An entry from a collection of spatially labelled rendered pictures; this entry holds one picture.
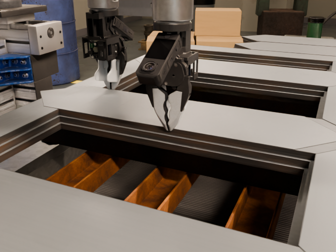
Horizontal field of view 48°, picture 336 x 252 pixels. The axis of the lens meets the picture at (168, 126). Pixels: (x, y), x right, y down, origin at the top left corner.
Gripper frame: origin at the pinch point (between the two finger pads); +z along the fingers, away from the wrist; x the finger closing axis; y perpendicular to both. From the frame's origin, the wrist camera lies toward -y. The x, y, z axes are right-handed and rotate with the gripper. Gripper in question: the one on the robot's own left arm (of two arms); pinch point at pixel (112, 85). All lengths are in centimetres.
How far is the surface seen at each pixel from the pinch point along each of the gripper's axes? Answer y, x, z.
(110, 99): 8.6, 4.5, 0.6
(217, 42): -318, -66, 47
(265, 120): 7.2, 42.1, 0.6
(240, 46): -78, 16, 2
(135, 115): 15.5, 15.2, 0.6
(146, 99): 4.6, 12.4, 0.7
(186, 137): 19.1, 28.8, 1.9
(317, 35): -319, 35, 33
